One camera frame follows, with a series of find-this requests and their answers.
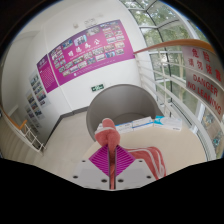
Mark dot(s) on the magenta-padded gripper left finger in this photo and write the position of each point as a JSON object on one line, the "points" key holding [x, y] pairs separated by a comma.
{"points": [[100, 161]]}

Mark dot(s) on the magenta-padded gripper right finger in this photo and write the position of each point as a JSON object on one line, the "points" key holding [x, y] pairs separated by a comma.
{"points": [[125, 161]]}

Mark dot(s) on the salmon pink towel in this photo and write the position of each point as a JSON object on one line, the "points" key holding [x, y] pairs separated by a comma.
{"points": [[106, 133]]}

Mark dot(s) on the flat white blue box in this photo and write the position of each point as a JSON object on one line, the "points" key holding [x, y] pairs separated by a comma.
{"points": [[142, 123], [125, 127]]}

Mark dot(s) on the long white cyan box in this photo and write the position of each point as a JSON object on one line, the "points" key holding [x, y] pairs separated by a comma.
{"points": [[168, 123]]}

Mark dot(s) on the grey tub chair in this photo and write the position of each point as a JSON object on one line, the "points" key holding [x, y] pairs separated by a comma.
{"points": [[123, 100]]}

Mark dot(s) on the white stair railing orange handrail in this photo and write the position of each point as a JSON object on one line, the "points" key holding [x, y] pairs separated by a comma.
{"points": [[31, 136]]}

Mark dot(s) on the green exit sign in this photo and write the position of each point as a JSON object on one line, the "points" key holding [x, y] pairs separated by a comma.
{"points": [[97, 87]]}

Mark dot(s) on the narrow magenta text poster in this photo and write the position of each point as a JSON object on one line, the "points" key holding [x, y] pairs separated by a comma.
{"points": [[47, 74]]}

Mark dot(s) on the large magenta photo poster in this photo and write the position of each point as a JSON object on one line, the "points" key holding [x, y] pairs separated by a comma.
{"points": [[91, 51]]}

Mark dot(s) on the red lettered danger sign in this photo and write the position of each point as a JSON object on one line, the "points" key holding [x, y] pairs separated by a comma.
{"points": [[203, 80]]}

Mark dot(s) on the white railing with orange handrail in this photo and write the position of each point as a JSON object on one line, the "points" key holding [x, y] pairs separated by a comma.
{"points": [[173, 43]]}

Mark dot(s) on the wall photo panel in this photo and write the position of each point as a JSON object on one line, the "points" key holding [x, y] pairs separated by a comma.
{"points": [[37, 88], [33, 105]]}

